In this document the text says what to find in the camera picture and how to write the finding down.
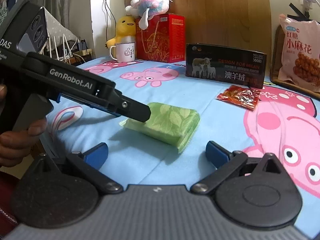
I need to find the wooden tray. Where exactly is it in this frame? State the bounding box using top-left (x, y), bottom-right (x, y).
top-left (270, 25), bottom-right (320, 100)

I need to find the pink twisted snack bag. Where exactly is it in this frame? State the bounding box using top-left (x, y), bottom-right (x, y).
top-left (278, 14), bottom-right (319, 93)

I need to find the yellow duck plush toy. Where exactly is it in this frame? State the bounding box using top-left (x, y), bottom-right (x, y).
top-left (105, 16), bottom-right (136, 48)

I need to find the red gift box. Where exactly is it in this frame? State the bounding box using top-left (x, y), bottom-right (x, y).
top-left (136, 14), bottom-right (185, 63)

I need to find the white enamel mug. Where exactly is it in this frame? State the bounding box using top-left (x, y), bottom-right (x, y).
top-left (110, 42), bottom-right (136, 63)

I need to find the pink blue plush toy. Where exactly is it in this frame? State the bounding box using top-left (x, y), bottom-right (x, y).
top-left (125, 0), bottom-right (171, 30)

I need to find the person's left hand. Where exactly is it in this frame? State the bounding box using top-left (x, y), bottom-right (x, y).
top-left (0, 83), bottom-right (48, 168)

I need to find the red foil snack packet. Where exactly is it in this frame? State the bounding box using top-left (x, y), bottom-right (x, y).
top-left (216, 85), bottom-right (260, 111)

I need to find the black wool product box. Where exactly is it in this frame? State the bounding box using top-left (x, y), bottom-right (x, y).
top-left (185, 43), bottom-right (267, 89)

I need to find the peppa pig bed sheet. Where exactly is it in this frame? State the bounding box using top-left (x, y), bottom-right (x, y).
top-left (41, 57), bottom-right (319, 238)

